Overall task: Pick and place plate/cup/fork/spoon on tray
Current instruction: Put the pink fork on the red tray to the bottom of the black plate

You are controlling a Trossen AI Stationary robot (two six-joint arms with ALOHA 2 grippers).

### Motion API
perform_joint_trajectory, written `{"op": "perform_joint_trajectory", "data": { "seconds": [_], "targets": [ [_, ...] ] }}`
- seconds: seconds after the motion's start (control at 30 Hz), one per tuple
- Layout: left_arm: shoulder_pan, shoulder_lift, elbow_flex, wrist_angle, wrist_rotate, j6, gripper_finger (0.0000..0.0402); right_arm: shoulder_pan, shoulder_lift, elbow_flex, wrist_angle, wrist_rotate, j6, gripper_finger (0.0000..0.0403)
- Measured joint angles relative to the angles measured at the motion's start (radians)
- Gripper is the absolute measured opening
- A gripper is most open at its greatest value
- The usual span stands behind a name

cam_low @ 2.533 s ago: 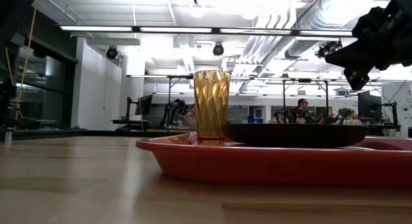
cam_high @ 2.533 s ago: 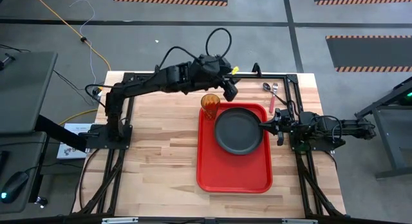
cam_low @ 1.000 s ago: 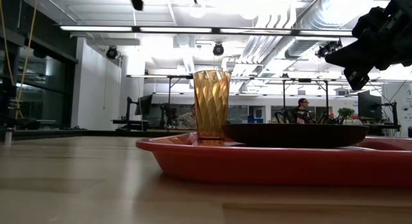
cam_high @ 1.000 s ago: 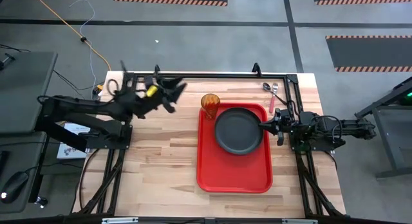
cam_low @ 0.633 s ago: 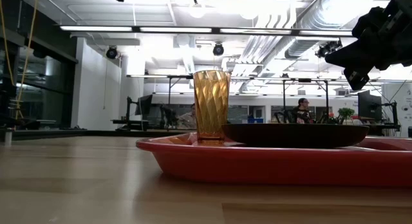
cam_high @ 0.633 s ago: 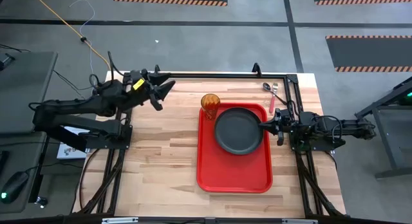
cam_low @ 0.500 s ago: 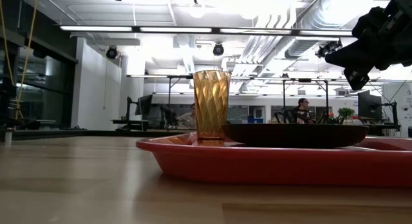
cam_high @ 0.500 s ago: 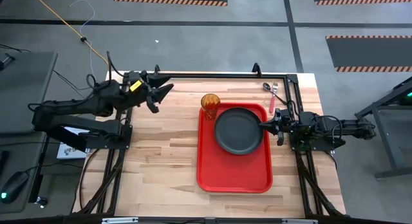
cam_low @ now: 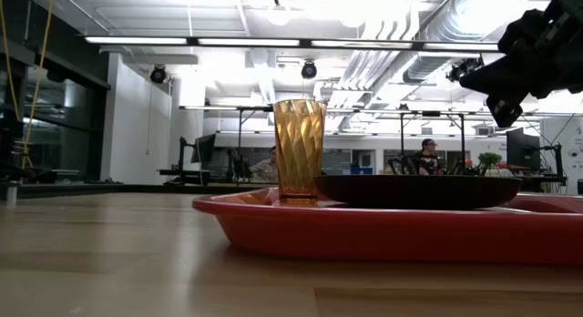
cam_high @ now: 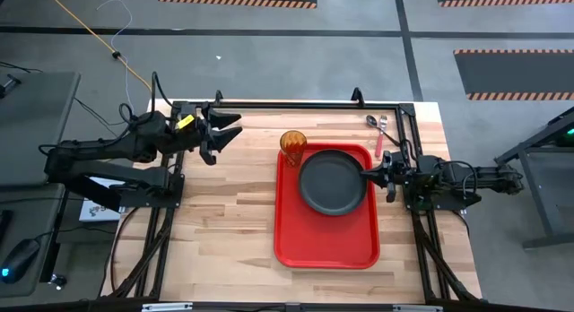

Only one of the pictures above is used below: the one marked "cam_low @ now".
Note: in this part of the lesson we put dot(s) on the seated person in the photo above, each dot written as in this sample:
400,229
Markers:
266,171
428,162

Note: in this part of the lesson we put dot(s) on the black overhead light bar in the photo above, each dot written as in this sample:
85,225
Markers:
300,43

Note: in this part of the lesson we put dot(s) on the amber faceted plastic cup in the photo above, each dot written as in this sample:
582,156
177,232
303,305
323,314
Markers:
298,148

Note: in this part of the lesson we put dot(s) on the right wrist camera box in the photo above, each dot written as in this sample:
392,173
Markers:
503,111

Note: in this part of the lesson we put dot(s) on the small grey post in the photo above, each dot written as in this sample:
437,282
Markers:
12,193

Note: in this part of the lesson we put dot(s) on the black aluminium table frame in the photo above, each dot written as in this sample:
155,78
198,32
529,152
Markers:
136,188

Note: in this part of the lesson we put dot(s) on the black monitor on arm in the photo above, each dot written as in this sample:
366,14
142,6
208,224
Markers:
204,147

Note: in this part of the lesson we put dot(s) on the red plastic tray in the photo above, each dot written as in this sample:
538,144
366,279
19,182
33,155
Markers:
364,239

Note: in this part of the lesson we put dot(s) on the green potted plant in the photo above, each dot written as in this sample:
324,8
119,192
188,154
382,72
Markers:
489,159

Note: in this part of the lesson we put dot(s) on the large black monitor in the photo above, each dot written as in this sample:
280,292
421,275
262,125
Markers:
523,148

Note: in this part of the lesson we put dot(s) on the blue box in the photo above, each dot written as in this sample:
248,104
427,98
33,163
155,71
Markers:
362,170

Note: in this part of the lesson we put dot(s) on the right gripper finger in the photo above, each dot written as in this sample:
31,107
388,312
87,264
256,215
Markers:
501,71
505,90

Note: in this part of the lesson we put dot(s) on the black round plate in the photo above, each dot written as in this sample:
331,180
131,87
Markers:
419,191

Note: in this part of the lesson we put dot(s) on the black station frame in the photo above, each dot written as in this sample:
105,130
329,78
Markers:
463,144
240,139

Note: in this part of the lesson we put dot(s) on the black ceiling spot lamp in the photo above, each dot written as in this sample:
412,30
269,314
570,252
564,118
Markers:
309,70
158,74
462,70

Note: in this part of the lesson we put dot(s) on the white dome ceiling lamp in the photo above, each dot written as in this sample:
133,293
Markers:
279,15

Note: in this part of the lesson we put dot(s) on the black background desk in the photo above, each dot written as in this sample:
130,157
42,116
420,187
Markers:
182,173
542,181

